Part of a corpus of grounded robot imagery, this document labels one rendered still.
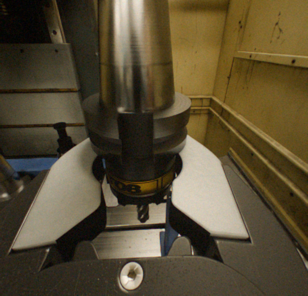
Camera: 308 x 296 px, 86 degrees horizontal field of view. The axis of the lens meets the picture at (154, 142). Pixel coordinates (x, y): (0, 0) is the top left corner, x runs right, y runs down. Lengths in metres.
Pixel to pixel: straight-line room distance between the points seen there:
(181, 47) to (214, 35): 0.20
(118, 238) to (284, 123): 0.67
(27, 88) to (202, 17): 0.97
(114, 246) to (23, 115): 0.71
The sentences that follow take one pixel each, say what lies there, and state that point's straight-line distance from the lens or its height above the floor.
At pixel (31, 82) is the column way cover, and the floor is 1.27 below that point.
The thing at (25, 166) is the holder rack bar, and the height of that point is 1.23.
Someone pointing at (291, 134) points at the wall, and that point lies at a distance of 0.71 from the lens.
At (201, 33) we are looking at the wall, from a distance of 1.20.
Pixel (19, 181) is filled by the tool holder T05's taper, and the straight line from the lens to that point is 0.33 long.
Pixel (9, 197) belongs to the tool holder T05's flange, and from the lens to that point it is 0.32.
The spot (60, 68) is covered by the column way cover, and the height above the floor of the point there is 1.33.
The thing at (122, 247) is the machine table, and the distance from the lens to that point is 0.58.
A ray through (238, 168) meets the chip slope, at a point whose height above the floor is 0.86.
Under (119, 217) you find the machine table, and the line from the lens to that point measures 0.63.
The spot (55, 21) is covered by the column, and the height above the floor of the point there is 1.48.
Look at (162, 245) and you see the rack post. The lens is 0.57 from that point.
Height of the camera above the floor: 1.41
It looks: 31 degrees down
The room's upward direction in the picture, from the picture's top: straight up
